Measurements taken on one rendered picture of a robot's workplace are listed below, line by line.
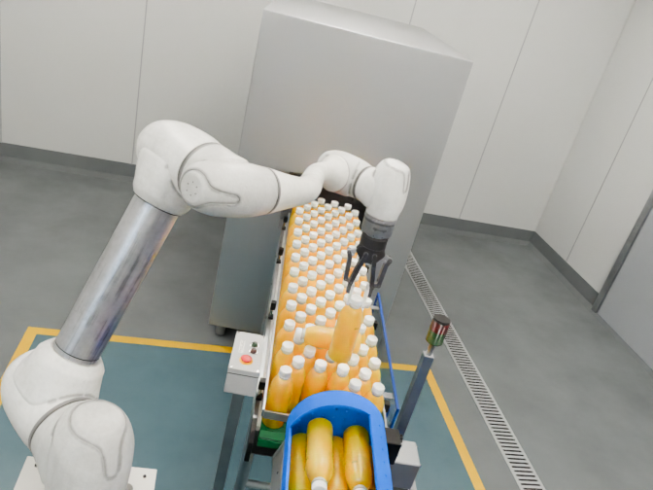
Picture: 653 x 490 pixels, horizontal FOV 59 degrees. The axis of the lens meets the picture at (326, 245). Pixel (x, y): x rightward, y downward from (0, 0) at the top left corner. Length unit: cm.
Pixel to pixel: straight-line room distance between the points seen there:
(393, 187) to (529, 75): 480
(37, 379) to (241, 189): 59
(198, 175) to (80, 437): 54
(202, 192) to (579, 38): 559
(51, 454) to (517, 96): 558
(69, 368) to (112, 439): 20
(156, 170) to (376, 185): 60
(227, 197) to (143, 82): 459
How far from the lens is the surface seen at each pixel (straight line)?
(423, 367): 219
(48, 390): 134
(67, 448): 124
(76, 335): 132
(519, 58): 615
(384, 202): 152
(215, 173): 108
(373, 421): 163
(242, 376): 186
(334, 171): 155
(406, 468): 210
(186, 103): 564
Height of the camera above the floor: 226
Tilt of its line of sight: 25 degrees down
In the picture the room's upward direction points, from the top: 15 degrees clockwise
